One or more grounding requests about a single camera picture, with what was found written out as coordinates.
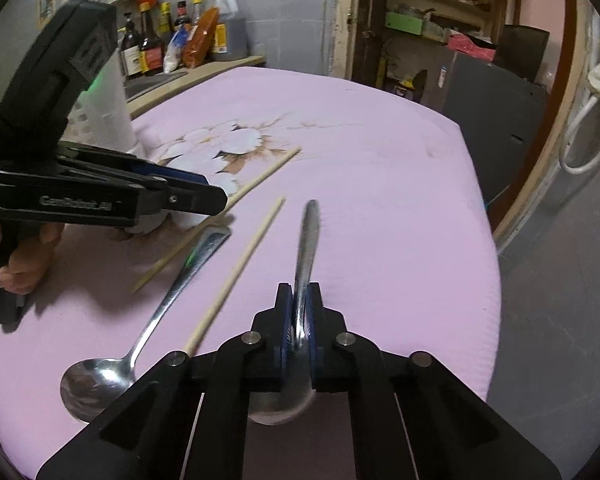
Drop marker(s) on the dark soy sauce bottle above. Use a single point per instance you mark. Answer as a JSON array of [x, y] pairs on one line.
[[151, 50]]

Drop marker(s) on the wooden door frame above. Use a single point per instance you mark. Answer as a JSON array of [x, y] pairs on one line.
[[345, 10]]

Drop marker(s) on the pink floral tablecloth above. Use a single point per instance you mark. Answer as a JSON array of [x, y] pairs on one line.
[[380, 210]]

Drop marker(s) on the orange packet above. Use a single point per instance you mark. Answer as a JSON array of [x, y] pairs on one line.
[[200, 40]]

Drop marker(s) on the red cloth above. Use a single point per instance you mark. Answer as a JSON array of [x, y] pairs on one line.
[[472, 47]]

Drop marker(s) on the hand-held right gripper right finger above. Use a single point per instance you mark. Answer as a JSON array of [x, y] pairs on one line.
[[330, 360]]

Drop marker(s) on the black monitor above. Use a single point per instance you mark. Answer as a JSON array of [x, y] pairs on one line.
[[522, 52]]

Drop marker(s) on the white and blue bag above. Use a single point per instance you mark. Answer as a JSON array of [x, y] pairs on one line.
[[175, 55]]

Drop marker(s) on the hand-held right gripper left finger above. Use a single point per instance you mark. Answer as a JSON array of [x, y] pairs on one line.
[[267, 360]]

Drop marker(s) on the grey cabinet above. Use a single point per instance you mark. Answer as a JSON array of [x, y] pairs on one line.
[[490, 120]]

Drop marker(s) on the large oil jug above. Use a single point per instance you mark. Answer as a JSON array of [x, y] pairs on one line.
[[232, 35]]

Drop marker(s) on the wooden chopstick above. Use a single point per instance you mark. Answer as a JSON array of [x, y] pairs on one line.
[[260, 182], [240, 269]]

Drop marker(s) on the person's left hand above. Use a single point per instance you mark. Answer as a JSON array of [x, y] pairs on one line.
[[30, 245]]

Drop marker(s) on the green box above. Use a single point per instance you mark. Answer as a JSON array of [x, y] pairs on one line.
[[405, 23]]

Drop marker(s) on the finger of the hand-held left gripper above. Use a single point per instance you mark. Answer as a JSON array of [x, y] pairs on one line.
[[180, 172], [195, 201]]

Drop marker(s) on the metal spoon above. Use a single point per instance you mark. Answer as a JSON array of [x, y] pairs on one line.
[[307, 240], [95, 385]]

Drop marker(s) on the red capped sauce bottle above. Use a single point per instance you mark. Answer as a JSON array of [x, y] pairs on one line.
[[182, 17]]

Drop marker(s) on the yellow capped clear bottle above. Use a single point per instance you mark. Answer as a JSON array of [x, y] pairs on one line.
[[197, 10]]

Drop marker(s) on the white slotted utensil basket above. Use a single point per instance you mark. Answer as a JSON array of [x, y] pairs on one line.
[[110, 120]]

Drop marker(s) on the dark bottle with white label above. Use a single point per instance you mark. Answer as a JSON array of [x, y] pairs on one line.
[[130, 52]]

